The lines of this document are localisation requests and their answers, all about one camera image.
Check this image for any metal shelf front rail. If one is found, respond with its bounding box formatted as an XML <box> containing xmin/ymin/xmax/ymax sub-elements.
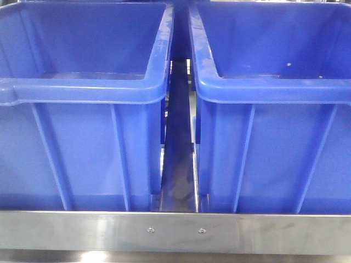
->
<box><xmin>1</xmin><ymin>211</ymin><xmax>350</xmax><ymax>255</ymax></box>

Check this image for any blue plastic bin right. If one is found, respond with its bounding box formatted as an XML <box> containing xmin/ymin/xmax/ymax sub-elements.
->
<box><xmin>189</xmin><ymin>2</ymin><xmax>350</xmax><ymax>214</ymax></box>

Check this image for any blue plastic bin left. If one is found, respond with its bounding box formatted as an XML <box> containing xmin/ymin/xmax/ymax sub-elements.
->
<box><xmin>1</xmin><ymin>1</ymin><xmax>174</xmax><ymax>211</ymax></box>

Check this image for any blue plastic bin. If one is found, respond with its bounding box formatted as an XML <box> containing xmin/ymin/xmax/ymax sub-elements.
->
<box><xmin>1</xmin><ymin>1</ymin><xmax>174</xmax><ymax>211</ymax></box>
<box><xmin>189</xmin><ymin>2</ymin><xmax>350</xmax><ymax>214</ymax></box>

